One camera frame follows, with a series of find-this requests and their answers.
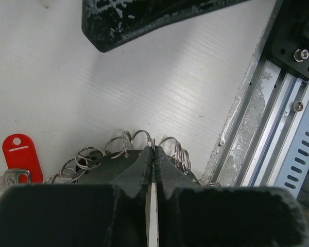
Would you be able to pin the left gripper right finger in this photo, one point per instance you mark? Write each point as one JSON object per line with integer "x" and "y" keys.
{"x": 192, "y": 215}

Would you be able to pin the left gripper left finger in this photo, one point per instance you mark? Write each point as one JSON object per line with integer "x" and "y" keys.
{"x": 106, "y": 214}

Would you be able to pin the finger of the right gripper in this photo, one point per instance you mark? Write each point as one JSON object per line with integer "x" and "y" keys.
{"x": 110, "y": 24}

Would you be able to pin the metal disc with keyrings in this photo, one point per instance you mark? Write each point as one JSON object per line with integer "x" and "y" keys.
{"x": 92, "y": 164}

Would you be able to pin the red tag key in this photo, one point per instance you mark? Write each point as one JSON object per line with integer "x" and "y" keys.
{"x": 23, "y": 166}

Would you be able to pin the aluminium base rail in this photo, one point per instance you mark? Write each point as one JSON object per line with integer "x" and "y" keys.
{"x": 261, "y": 124}

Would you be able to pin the white slotted cable duct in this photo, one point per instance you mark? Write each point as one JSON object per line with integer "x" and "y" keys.
{"x": 296, "y": 163}

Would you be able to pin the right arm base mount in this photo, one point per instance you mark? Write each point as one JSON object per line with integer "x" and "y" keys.
{"x": 288, "y": 43}

